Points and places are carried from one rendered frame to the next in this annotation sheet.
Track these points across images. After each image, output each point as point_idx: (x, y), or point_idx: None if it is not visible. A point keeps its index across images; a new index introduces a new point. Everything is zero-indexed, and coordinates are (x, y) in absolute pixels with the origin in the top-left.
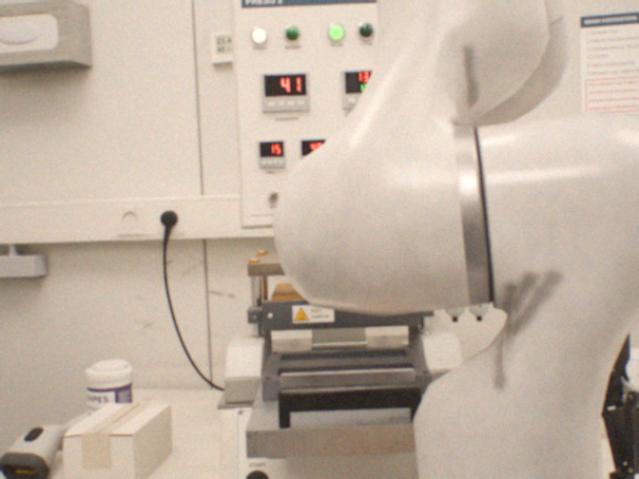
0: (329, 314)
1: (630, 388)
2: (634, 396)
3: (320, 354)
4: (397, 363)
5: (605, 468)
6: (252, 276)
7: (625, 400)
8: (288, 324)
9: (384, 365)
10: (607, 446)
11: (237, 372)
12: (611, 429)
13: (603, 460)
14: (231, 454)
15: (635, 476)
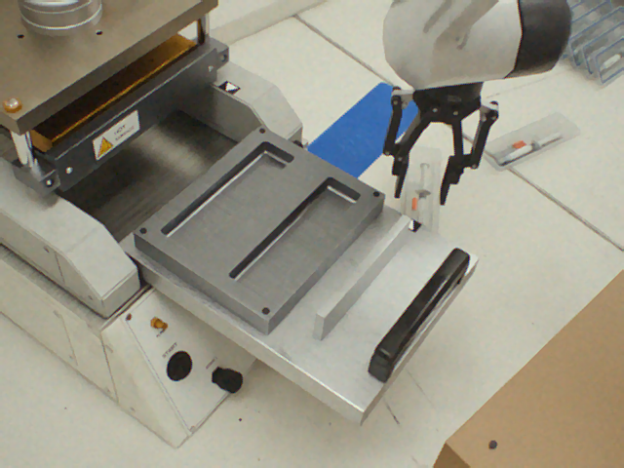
0: (134, 124)
1: (488, 107)
2: (497, 117)
3: (195, 201)
4: (319, 184)
5: (287, 90)
6: (25, 132)
7: (485, 119)
8: (91, 165)
9: (309, 195)
10: (253, 53)
11: (107, 280)
12: (461, 139)
13: (274, 78)
14: (140, 362)
15: (319, 91)
